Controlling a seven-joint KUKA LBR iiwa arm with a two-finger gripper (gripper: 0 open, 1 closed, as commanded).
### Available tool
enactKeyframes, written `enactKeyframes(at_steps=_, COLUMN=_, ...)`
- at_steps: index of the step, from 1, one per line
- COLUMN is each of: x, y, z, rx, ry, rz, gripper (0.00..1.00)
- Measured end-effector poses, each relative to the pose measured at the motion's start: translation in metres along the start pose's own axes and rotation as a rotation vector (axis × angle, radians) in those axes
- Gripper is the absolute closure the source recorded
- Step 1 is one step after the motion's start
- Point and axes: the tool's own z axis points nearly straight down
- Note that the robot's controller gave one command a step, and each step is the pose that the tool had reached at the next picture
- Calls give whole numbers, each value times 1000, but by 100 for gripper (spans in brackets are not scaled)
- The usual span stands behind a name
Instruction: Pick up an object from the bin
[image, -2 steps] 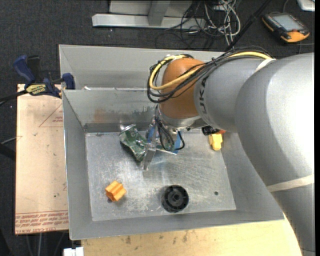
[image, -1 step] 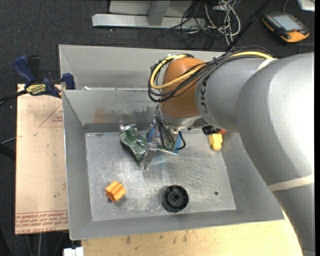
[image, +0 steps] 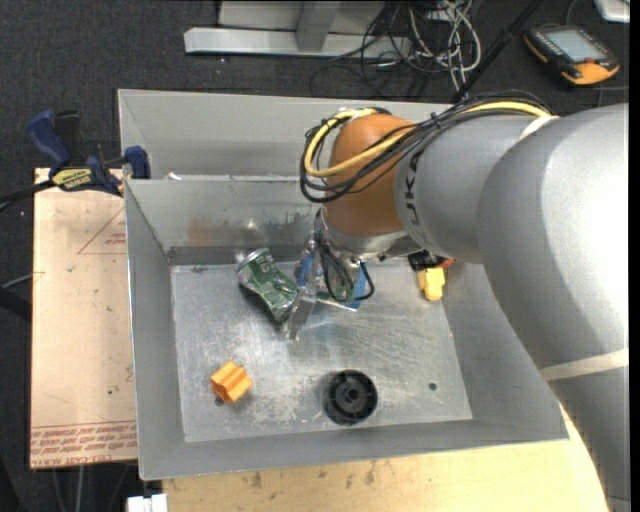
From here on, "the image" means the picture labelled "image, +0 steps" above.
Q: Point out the black round spool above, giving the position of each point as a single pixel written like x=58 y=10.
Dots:
x=350 y=397

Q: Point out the yellow plastic block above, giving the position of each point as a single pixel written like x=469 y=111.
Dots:
x=432 y=282

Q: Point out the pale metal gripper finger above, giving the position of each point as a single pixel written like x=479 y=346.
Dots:
x=295 y=320
x=307 y=312

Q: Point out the grey metal bin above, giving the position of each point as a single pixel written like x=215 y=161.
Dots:
x=350 y=345

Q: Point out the brown cardboard board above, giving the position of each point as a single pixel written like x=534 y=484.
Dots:
x=80 y=320

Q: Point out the orange ridged block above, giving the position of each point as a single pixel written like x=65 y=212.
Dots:
x=231 y=381

